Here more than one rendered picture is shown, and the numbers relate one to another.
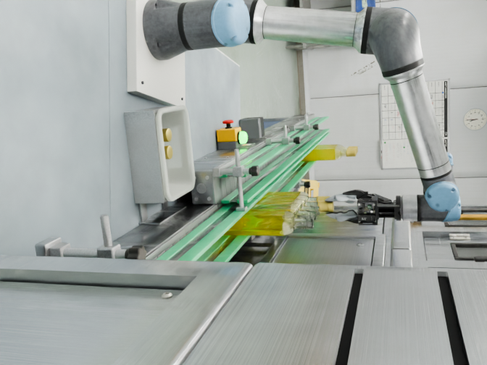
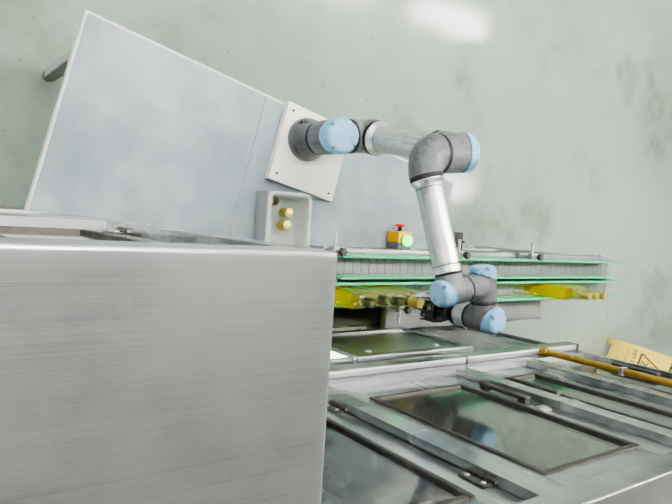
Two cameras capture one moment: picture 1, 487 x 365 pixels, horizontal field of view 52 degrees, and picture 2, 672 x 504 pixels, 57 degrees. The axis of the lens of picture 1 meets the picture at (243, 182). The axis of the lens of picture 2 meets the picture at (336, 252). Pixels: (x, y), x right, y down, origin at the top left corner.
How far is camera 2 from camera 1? 128 cm
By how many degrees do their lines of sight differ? 37
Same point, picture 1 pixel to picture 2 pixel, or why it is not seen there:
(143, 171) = (258, 232)
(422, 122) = (428, 225)
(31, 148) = (164, 193)
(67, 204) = not seen: hidden behind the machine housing
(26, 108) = (166, 172)
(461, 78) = not seen: outside the picture
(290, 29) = (387, 145)
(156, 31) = (293, 139)
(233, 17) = (332, 132)
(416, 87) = (425, 195)
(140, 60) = (278, 158)
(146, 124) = (263, 200)
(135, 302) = not seen: hidden behind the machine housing
